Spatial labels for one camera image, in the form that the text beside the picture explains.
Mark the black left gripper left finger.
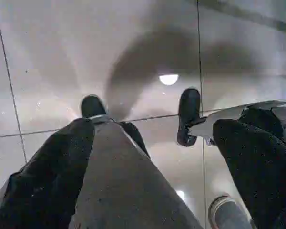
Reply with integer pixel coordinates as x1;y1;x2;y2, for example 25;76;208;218
0;118;95;229

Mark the grey robot leg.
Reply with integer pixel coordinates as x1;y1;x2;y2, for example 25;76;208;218
69;120;203;229

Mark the white flat panel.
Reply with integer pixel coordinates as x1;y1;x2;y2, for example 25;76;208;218
188;99;286;144

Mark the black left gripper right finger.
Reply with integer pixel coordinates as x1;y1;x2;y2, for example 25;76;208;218
212;119;286;229

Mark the grey white sneaker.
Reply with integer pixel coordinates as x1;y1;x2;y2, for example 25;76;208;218
208;195;253;229

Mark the black robot foot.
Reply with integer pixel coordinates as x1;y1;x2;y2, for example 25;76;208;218
176;88;202;147
80;94;108;120

